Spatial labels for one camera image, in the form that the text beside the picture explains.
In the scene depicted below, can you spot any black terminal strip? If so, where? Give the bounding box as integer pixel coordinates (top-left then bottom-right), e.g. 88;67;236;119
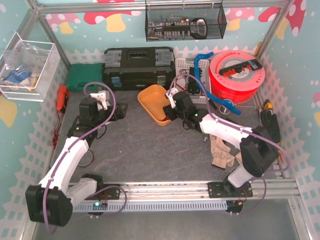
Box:
218;59;263;77

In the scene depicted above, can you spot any green tool case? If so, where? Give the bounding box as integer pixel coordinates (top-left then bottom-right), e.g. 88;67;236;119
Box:
65;63;103;92

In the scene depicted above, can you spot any black yellow work glove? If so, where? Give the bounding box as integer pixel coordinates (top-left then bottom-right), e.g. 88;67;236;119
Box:
260;110;281;144

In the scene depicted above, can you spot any brown tape roll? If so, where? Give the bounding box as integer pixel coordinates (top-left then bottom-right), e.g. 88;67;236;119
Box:
78;150;94;168

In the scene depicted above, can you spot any beige work glove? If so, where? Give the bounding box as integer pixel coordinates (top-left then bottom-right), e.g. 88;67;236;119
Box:
209;135;243;170

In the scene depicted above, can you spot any aluminium front rail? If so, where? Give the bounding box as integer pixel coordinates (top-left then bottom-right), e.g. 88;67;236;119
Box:
67;178;300;201

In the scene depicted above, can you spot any clear acrylic box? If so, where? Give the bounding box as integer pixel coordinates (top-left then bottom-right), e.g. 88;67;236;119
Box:
0;32;61;102

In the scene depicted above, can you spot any black toolbox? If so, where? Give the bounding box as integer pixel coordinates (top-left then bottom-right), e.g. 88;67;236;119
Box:
101;46;176;91

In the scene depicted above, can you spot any white tape roll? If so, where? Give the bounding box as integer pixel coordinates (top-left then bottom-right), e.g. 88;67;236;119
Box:
218;105;231;115

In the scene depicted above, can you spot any orange plastic bin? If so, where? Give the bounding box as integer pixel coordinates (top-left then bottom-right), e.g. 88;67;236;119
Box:
137;84;172;127

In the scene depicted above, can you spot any black wire mesh basket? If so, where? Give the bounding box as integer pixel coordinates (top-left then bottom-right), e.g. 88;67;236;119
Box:
145;2;227;42

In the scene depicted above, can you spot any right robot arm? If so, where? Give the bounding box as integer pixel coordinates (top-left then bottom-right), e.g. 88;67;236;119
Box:
163;88;279;188

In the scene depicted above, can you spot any orange multimeter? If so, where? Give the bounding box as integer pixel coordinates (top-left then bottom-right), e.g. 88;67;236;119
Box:
56;85;70;115

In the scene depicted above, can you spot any blue white glove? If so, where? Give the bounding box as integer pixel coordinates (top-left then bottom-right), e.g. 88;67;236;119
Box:
4;66;32;85

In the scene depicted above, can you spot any red test lead wire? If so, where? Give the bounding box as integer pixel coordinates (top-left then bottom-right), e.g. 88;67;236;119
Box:
175;77;189;93

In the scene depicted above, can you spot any orange filament spool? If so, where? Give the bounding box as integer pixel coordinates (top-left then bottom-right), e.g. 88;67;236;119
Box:
208;50;266;104

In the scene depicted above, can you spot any blue corrugated hose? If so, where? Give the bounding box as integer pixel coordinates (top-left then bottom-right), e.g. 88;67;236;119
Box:
193;51;243;116

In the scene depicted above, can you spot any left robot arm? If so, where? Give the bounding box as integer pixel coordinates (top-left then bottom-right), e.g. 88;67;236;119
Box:
25;96;128;227

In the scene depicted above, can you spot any white perforated basket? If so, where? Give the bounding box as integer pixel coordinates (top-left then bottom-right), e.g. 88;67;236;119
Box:
174;57;211;104

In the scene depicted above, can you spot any black metal bracket plate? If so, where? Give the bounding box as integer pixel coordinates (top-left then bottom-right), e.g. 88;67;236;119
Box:
187;67;201;95

